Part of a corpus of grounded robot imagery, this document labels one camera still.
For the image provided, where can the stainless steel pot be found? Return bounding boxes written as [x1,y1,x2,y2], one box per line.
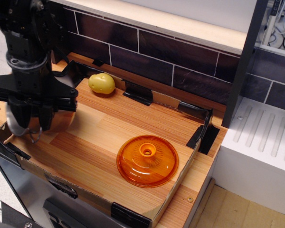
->
[6,104,76,143]

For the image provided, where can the orange translucent pot lid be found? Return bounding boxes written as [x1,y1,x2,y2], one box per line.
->
[116,135,179,188]

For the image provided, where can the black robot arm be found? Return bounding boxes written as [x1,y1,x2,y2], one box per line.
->
[0,0,78,136]

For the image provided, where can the dark grey shelf post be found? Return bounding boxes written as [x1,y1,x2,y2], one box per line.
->
[222,0,268,128]

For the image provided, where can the white ribbed drainboard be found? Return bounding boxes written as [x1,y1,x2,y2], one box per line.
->
[222,98,285,171]

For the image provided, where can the yellow plastic potato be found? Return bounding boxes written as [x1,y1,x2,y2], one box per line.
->
[88,73,115,95]

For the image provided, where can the cables behind shelf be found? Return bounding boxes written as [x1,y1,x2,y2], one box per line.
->
[261,0,285,52]

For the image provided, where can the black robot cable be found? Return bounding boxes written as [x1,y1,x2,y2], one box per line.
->
[51,47,73,78]

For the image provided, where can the cardboard fence with black tape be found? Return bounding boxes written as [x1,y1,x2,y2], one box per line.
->
[0,67,227,228]

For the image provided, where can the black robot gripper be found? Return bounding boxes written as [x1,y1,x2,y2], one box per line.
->
[0,52,78,131]

